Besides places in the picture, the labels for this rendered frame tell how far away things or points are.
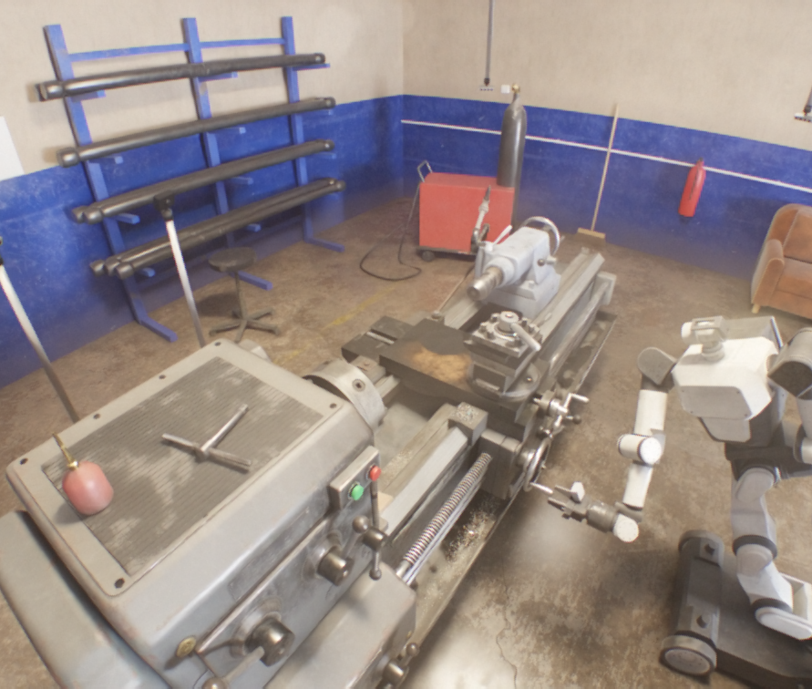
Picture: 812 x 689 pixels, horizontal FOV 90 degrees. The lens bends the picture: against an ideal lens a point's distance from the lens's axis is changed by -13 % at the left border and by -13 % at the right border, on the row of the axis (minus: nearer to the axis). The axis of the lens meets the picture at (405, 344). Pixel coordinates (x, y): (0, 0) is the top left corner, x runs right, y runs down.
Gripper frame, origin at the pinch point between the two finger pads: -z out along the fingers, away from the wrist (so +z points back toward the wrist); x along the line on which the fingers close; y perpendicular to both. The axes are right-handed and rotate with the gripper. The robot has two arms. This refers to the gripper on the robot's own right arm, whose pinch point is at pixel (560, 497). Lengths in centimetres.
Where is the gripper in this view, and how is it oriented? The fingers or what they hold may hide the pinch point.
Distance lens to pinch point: 165.9
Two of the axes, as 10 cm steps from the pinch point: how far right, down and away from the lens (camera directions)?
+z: 8.2, 3.3, -4.7
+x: -5.7, 4.9, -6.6
